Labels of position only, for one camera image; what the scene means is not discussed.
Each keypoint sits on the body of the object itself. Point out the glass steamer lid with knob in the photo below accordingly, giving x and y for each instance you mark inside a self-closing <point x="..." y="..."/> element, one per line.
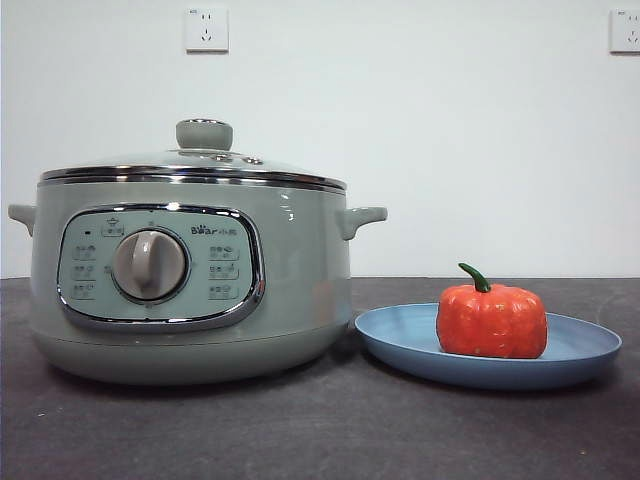
<point x="200" y="167"/>

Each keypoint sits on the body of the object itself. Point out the orange pumpkin with green stem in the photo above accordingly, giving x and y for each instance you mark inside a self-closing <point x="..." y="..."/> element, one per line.
<point x="492" y="325"/>

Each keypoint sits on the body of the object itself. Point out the pale green electric steamer pot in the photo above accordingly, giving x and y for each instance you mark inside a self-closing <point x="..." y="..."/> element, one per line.
<point x="310" y="280"/>

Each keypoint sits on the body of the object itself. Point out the blue round plate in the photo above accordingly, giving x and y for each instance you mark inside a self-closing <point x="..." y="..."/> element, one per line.
<point x="400" y="345"/>

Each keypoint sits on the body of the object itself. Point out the grey steamer dial knob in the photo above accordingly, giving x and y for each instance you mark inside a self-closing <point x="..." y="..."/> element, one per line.
<point x="150" y="265"/>

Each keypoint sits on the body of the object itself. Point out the white wall socket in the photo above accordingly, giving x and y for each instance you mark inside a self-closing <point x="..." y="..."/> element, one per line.
<point x="207" y="30"/>
<point x="625" y="32"/>

